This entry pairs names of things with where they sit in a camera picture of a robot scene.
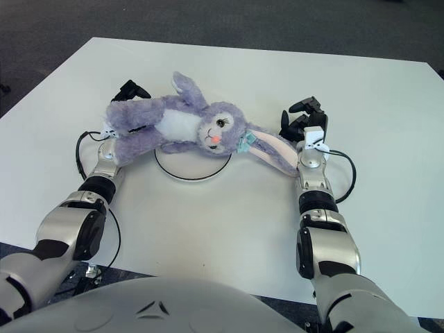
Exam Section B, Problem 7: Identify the white plate with black rim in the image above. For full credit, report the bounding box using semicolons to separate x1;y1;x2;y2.
154;145;234;182

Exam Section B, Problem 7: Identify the white left wrist cable clip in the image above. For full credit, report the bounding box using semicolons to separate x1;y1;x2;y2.
103;121;121;138

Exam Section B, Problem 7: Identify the purple plush bunny doll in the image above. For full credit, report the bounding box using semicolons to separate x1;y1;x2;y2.
103;71;301;178

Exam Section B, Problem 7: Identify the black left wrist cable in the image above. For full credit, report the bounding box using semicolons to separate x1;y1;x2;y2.
75;130;112;181

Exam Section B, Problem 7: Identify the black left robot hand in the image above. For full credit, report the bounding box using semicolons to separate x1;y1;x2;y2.
110;79;152;103

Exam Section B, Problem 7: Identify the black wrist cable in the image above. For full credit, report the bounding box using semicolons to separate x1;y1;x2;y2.
75;130;112;181
325;148;358;204

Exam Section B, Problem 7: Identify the metal bracket under table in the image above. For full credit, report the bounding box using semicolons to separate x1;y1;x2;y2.
55;263;105;296

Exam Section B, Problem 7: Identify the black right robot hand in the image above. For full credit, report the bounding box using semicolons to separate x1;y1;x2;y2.
277;96;330;143

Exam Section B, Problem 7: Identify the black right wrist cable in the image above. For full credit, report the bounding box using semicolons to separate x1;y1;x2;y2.
325;148;358;204

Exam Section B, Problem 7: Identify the thin black left elbow cable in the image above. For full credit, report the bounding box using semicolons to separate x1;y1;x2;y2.
100;204;122;268

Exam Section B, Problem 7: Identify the white right wrist cable clip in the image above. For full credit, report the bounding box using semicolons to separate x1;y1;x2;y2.
302;126;330;155

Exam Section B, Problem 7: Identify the white wrist cable clip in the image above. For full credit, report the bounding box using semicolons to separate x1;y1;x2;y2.
302;126;330;155
103;121;121;138

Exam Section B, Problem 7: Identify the grey robot torso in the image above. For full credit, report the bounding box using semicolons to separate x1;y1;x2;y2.
0;275;327;333

